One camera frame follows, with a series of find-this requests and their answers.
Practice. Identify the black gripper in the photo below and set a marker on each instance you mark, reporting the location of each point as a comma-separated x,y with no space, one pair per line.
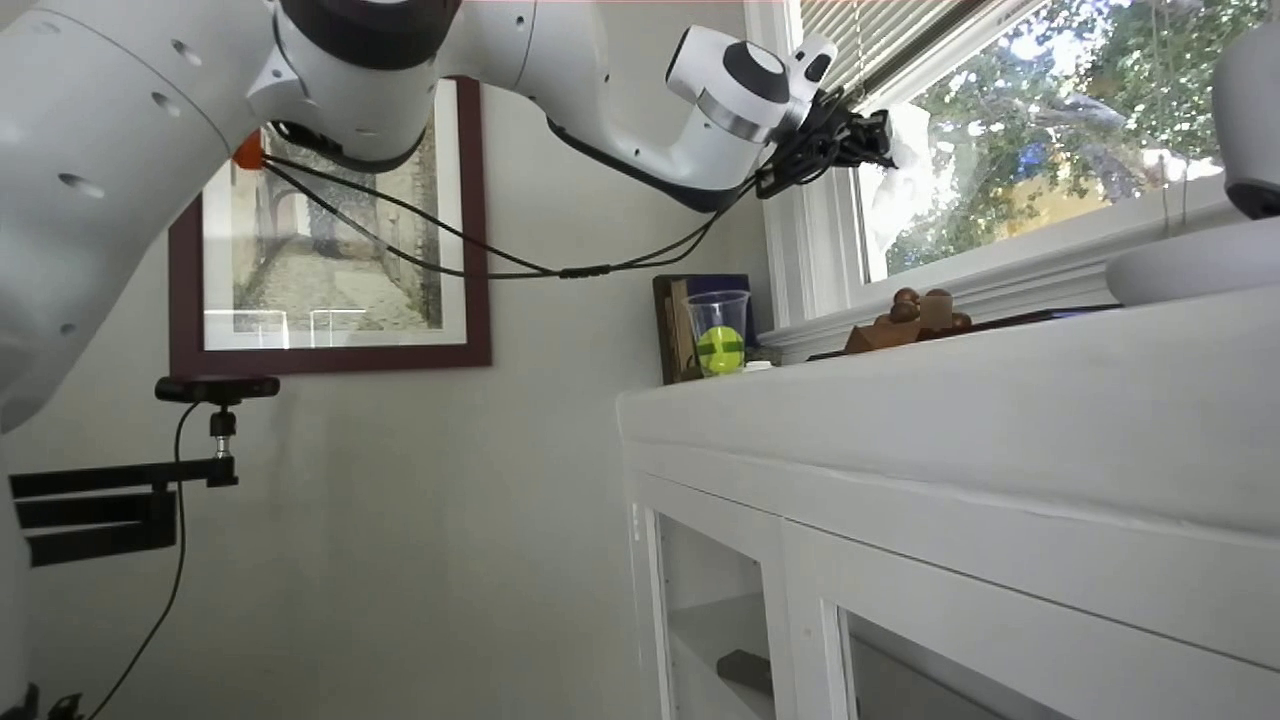
820,143

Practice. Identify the window blind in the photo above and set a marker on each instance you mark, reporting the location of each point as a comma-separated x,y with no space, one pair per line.
907,35

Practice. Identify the white framed window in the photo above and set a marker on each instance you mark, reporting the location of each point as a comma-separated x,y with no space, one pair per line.
815,267

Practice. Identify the brown wooden figure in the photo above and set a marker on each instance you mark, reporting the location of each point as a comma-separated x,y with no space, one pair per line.
923,322

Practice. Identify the clear drinking glass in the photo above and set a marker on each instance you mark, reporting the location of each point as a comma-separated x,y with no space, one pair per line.
721,315

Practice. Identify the dark flat wooden tray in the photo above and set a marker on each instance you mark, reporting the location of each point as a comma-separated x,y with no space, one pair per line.
1024,317

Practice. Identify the green tennis ball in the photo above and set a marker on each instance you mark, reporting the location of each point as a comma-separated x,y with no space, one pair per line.
721,355

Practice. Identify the white built-in cabinet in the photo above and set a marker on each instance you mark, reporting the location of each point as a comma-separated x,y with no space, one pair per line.
1000,440

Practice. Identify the white round base device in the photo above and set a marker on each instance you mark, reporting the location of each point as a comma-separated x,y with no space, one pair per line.
1185,267

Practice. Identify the glass cabinet door with remote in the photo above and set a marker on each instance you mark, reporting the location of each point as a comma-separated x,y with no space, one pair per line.
788,640

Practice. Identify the glass cabinet door beside bricks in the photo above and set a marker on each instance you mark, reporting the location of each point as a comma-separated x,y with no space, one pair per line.
1064,652

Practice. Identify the orange round knob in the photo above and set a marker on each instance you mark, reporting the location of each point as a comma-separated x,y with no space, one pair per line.
251,148

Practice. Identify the dark red framed picture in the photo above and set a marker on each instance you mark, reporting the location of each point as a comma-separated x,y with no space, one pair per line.
187,307

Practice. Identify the black stereo camera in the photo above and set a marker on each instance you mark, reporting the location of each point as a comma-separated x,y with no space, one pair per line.
212,391

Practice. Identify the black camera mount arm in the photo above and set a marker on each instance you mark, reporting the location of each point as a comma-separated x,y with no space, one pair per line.
92,512

